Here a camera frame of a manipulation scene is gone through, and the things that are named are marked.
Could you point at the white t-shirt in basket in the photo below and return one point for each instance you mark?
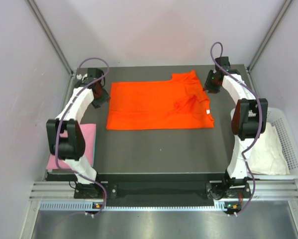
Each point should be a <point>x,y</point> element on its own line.
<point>267,156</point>

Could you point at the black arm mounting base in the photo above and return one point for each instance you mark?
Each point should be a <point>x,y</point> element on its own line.
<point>205,186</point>

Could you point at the white plastic basket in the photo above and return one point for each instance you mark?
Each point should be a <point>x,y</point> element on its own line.
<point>289,147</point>

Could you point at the folded light blue t-shirt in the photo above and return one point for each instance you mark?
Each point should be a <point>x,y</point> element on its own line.
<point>95,145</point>

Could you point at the orange t-shirt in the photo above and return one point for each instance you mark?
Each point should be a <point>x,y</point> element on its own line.
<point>177,103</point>

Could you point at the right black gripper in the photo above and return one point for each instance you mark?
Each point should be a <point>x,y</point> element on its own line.
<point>207,86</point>

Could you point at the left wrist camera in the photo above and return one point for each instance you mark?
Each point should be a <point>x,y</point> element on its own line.
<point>81,77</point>

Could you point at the folded pink t-shirt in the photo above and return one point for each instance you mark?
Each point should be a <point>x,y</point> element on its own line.
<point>88,131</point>

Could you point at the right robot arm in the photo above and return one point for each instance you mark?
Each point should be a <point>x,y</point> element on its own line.
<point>248,122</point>

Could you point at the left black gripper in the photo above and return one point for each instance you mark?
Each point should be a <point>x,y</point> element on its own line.
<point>105,97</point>

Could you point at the slotted cable duct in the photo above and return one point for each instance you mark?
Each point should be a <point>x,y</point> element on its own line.
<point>90,206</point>

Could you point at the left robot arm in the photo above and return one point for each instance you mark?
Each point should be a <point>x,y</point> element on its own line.
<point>65,137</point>

